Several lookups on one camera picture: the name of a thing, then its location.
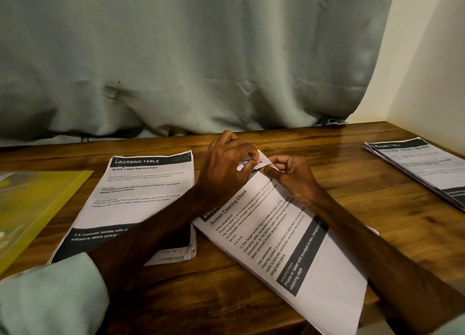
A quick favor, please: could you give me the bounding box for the person's right hand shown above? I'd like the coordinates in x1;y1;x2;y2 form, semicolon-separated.
262;154;328;209

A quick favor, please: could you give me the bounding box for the person's left forearm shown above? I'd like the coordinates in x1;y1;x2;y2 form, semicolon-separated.
0;193;215;335

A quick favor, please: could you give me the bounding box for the person's left hand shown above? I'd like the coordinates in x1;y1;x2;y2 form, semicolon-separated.
195;131;261;210

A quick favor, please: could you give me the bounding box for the person's right forearm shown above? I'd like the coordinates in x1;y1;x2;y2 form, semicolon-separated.
309;196;465;335

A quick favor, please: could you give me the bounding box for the pale green curtain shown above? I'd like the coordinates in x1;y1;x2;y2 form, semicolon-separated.
0;0;397;145

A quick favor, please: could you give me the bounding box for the yellow patterned folder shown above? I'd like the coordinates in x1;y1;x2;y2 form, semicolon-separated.
0;170;94;274

